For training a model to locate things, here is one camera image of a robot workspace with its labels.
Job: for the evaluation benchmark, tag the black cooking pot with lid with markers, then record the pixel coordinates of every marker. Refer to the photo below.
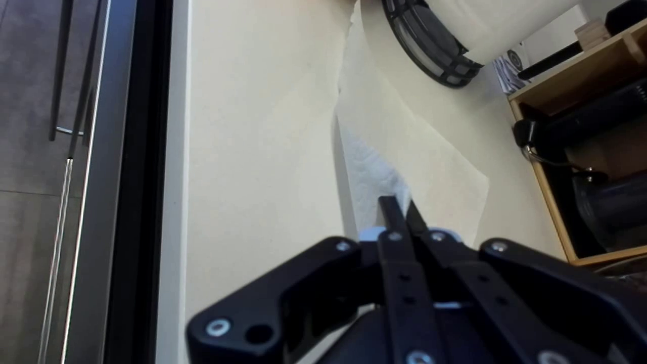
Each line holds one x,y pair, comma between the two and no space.
614,212

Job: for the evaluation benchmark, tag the white paper towel sheet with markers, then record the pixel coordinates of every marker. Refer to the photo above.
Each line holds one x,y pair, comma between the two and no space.
399,131

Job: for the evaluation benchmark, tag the white box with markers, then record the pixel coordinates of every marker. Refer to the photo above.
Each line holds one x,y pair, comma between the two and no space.
553,33

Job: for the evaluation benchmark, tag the patterned paper packet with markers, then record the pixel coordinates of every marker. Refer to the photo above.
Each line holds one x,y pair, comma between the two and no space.
510,68

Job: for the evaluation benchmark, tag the wooden shelf box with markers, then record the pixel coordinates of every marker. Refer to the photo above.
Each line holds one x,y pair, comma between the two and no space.
581,76

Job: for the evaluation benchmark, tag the white paper towel roll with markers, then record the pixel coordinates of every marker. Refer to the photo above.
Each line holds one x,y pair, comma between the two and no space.
495,25

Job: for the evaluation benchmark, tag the small wooden block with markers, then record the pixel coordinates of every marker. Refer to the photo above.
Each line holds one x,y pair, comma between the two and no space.
591,34

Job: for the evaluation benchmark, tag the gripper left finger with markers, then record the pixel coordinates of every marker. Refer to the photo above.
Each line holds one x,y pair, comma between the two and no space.
303,283

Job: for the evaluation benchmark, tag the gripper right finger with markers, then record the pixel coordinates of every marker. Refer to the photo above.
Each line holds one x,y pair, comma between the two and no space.
546,283

